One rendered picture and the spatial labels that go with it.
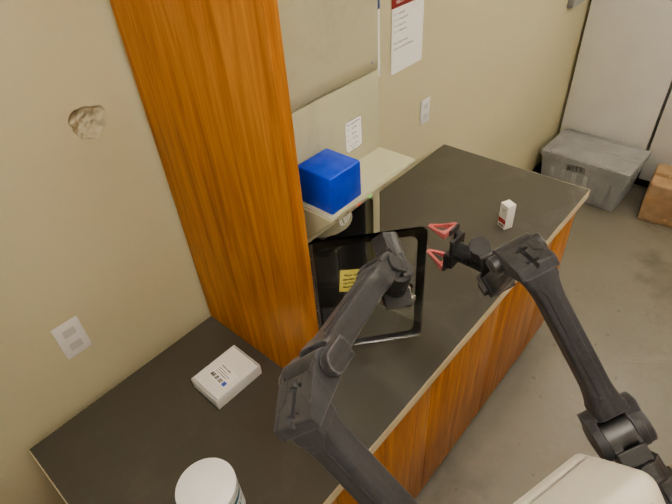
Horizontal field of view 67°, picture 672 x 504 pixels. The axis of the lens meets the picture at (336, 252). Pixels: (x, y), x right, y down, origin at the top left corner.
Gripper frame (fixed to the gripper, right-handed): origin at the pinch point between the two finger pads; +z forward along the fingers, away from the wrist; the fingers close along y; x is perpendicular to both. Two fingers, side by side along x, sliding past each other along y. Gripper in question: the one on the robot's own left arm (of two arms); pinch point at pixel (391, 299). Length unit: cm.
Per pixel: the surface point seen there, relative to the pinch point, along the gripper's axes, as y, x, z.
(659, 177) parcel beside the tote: -104, 219, 153
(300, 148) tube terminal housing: -25.3, -18.3, -34.9
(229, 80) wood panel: -28, -30, -54
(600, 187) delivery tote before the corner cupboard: -111, 189, 168
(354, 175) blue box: -18.4, -7.6, -32.1
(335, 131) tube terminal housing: -31.6, -9.5, -31.0
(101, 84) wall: -49, -60, -36
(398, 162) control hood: -27.8, 5.6, -20.7
